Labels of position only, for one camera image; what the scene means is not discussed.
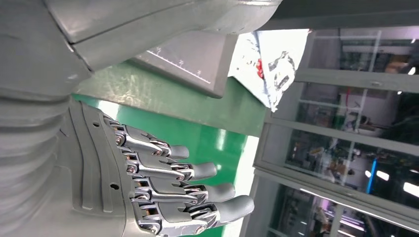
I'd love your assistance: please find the green conveyor belt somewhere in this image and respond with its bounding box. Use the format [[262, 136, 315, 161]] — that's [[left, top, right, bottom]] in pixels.
[[72, 94, 249, 237]]

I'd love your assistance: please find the black inbound scanning machine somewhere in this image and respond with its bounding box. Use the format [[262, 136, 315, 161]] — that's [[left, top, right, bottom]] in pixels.
[[129, 0, 419, 99]]

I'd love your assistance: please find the white bag with red print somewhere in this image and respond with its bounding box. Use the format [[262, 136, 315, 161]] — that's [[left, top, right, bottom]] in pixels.
[[228, 29, 310, 113]]

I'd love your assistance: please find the aluminium conveyor frame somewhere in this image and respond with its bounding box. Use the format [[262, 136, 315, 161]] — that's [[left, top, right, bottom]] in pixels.
[[222, 135, 260, 237]]

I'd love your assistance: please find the grey window frame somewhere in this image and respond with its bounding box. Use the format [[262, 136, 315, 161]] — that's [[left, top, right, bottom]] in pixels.
[[239, 26, 419, 237]]

